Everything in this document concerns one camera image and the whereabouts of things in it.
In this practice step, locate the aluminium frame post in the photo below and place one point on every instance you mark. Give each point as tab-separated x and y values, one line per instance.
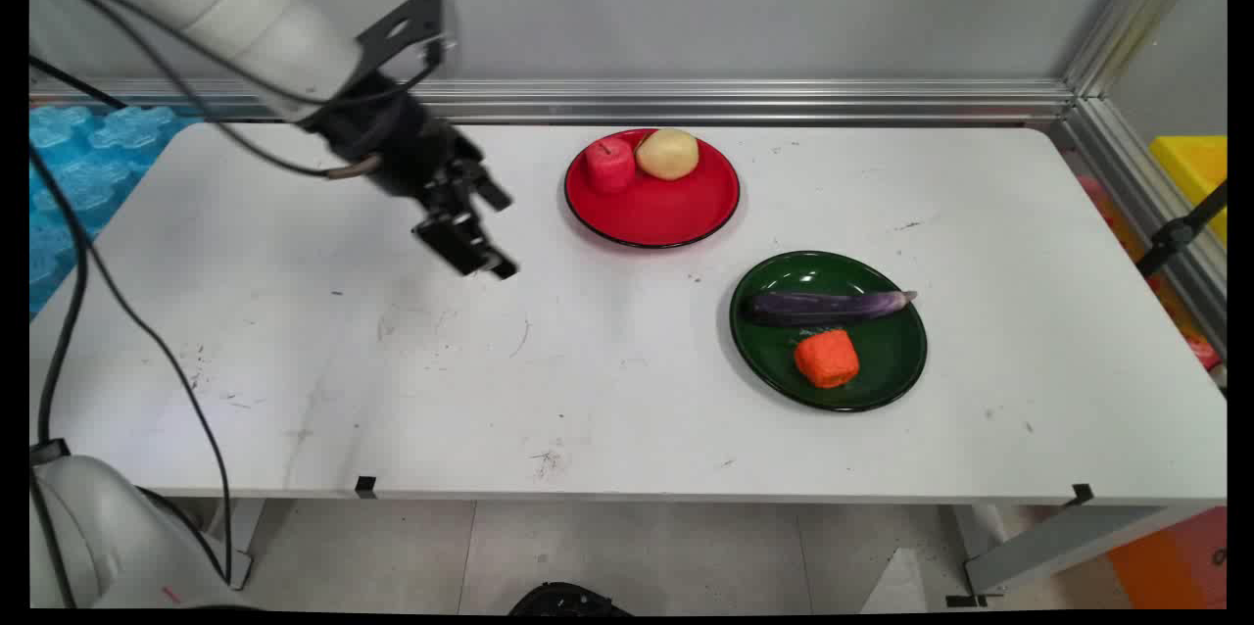
1141	116

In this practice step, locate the yellow potato toy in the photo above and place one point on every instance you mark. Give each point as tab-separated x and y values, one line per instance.
667	154

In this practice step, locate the red plate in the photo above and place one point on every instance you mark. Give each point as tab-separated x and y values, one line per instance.
651	199

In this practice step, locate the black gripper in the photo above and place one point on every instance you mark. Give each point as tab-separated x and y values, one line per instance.
392	140

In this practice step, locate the aluminium frame rail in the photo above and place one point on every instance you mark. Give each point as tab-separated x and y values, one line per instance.
686	101

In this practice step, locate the black object on floor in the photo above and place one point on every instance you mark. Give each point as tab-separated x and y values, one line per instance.
568	600

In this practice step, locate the orange box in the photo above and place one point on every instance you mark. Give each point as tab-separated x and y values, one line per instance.
1176	561

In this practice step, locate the blue foam floor mat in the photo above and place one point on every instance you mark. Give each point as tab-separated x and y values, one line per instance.
83	174

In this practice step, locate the black tripod stand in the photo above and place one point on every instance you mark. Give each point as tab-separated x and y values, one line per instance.
1181	231

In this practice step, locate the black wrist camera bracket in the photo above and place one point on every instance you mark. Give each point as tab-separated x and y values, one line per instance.
409	29

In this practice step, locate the purple eggplant toy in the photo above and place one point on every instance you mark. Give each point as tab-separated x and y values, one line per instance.
823	306

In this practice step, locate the orange carrot piece toy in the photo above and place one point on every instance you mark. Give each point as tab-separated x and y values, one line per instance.
827	359

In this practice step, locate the red apple toy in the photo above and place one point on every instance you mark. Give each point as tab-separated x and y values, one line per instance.
610	165

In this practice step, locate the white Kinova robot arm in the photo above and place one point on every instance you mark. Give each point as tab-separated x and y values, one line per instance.
235	3

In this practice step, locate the yellow plastic bin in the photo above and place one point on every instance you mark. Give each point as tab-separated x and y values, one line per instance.
1195	174

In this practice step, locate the dark green plate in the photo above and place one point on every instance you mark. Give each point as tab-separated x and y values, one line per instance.
882	351

